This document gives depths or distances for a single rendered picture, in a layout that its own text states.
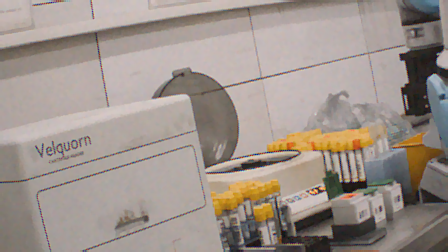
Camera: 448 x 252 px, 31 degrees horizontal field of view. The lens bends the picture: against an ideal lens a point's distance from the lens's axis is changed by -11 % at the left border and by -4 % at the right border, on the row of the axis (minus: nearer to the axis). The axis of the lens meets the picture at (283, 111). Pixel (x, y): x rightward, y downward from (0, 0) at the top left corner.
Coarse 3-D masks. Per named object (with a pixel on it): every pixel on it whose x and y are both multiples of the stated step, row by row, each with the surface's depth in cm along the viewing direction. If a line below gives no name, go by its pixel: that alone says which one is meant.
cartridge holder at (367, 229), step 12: (372, 216) 136; (336, 228) 136; (348, 228) 134; (360, 228) 133; (372, 228) 136; (384, 228) 135; (336, 240) 136; (348, 240) 134; (360, 240) 133; (372, 240) 132
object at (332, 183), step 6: (330, 174) 138; (336, 174) 139; (324, 180) 136; (330, 180) 137; (336, 180) 138; (330, 186) 137; (336, 186) 138; (330, 192) 137; (336, 192) 138; (342, 192) 139; (330, 198) 136
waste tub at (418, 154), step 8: (416, 136) 174; (400, 144) 168; (408, 144) 163; (416, 144) 162; (408, 152) 164; (416, 152) 163; (424, 152) 162; (432, 152) 161; (440, 152) 160; (408, 160) 164; (416, 160) 163; (424, 160) 162; (416, 168) 163; (424, 168) 162; (416, 176) 164; (416, 184) 164
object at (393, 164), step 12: (384, 156) 155; (396, 156) 157; (372, 168) 153; (384, 168) 152; (396, 168) 156; (408, 168) 160; (372, 180) 154; (396, 180) 156; (408, 180) 160; (408, 192) 159
